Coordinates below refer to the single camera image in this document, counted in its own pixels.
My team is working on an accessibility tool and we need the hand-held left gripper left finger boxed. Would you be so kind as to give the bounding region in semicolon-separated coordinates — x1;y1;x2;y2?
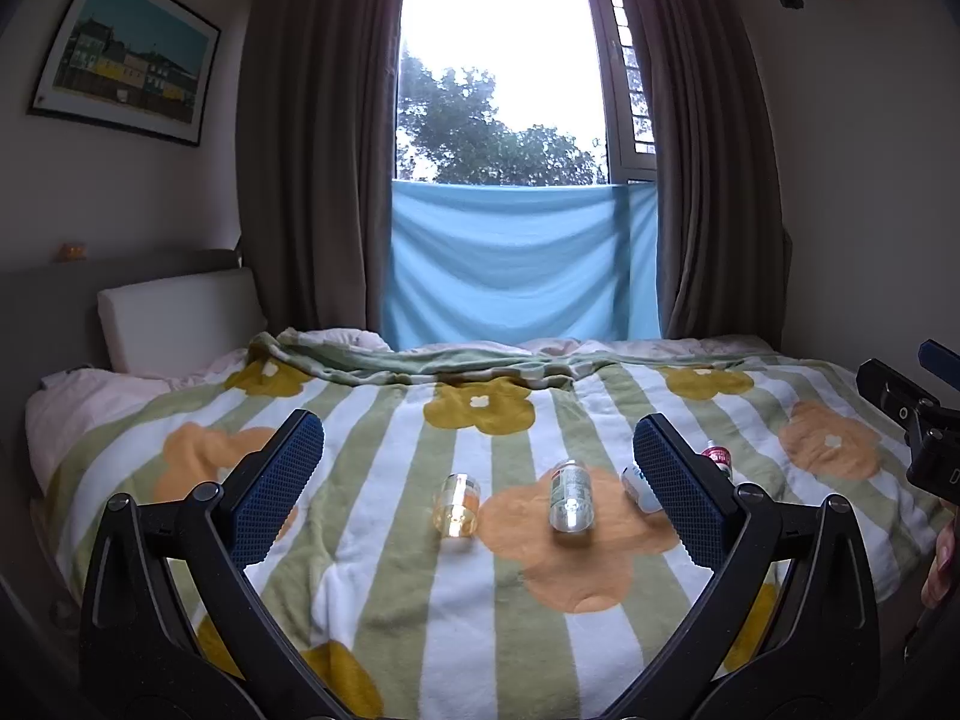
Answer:
80;409;355;720

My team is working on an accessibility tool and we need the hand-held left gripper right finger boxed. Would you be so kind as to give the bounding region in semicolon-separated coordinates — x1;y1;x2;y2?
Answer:
600;412;882;720

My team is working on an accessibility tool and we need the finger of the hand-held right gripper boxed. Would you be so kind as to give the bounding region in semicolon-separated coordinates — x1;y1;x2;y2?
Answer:
918;340;960;392
857;358;960;445

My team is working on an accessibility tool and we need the yellow tinted glass cup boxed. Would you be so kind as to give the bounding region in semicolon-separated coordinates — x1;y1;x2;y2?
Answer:
432;473;482;539

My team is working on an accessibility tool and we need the white bottle lying down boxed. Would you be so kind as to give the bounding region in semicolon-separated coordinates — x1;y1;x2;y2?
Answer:
621;465;662;515

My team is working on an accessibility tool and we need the person's right hand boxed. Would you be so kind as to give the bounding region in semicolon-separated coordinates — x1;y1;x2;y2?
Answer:
919;516;959;610

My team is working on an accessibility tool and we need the striped floral blanket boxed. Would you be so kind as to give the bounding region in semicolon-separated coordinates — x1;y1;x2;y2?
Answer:
45;328;955;720

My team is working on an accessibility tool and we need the white cushion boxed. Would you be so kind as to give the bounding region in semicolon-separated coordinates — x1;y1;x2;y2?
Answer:
96;268;268;380

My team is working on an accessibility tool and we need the light blue cloth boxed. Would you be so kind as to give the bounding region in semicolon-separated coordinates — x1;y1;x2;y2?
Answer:
380;181;663;351

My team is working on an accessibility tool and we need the brown curtain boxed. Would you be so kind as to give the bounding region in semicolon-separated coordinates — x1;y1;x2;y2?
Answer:
611;0;792;344
238;0;411;351

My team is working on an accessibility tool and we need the grey bed headboard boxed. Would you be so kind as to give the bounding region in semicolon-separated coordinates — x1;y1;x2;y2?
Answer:
0;248;250;436

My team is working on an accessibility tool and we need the window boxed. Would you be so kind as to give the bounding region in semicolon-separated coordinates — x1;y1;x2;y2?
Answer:
393;0;662;190

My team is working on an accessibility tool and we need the framed wall picture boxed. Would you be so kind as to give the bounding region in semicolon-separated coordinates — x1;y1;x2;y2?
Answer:
28;0;222;149

